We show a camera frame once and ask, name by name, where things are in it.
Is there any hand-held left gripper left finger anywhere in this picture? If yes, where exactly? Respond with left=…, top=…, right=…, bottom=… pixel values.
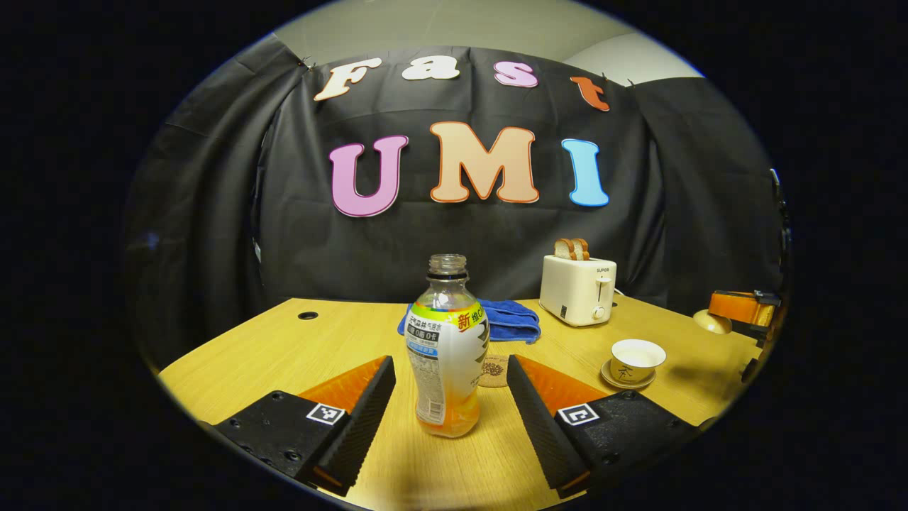
left=206, top=356, right=397, bottom=496

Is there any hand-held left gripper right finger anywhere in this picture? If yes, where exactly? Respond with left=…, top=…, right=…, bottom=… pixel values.
left=506, top=355, right=699, bottom=500

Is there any round cork coaster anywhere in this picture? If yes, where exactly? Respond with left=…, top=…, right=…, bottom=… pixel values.
left=479, top=355, right=511, bottom=388

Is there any clear water bottle orange label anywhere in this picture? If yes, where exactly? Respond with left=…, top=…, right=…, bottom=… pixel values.
left=404, top=254, right=491, bottom=439

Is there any cream teacup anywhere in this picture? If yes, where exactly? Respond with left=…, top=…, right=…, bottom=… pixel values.
left=611, top=339, right=667, bottom=384

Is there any cream saucer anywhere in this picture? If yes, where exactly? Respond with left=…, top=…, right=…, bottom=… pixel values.
left=601, top=358, right=657, bottom=391

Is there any blue towel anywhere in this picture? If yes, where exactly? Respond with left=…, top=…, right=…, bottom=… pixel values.
left=397, top=298, right=541, bottom=344

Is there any white toaster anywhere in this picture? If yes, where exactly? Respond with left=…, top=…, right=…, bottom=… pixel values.
left=539, top=254, right=618, bottom=327

